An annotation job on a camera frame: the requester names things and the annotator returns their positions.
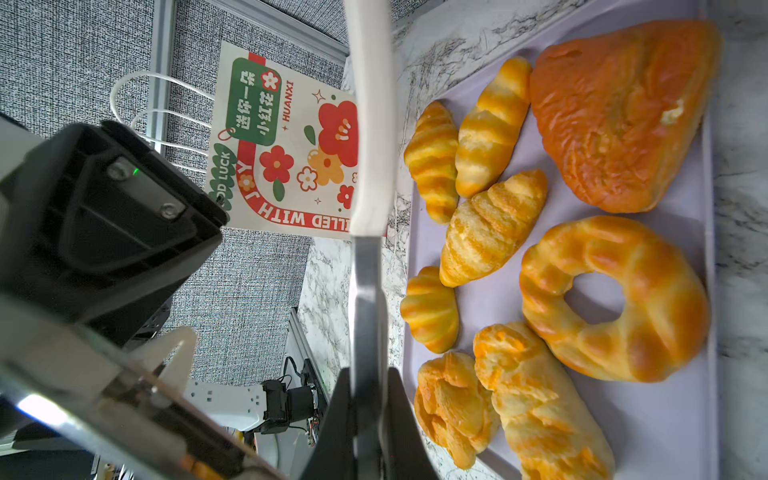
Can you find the lilac plastic tray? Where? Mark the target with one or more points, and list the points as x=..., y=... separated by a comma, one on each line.
x=666, y=430

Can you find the small golden bread roll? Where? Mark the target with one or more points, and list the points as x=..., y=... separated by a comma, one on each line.
x=490, y=131

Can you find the striped croissant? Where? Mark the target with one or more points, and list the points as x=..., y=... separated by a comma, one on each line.
x=430, y=159
x=430, y=309

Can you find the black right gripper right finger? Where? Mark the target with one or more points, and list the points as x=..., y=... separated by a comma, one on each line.
x=404, y=455

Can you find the striped croissant far left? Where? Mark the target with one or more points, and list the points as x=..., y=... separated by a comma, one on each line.
x=430, y=159

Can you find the striped croissant near left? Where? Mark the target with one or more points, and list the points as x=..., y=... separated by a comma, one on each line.
x=430, y=309

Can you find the orange triangular pastry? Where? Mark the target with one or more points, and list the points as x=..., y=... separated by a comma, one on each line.
x=618, y=112

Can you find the braided loaf pastry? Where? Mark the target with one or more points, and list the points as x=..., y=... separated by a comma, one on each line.
x=545, y=421

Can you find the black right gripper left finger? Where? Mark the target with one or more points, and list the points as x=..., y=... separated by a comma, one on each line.
x=332, y=457

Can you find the golden croissant middle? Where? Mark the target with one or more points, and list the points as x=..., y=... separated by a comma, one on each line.
x=488, y=229

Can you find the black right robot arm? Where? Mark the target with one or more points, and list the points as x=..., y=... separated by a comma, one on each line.
x=240, y=405

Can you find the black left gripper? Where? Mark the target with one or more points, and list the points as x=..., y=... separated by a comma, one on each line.
x=98, y=228

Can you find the ring shaped braided bread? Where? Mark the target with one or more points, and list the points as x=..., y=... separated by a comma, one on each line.
x=666, y=316

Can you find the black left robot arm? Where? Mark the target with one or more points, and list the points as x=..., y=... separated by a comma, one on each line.
x=127, y=407

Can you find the flaky knot pastry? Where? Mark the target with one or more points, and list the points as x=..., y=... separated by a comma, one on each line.
x=454, y=409

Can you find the white steel food tongs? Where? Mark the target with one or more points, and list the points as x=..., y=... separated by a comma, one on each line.
x=370, y=42

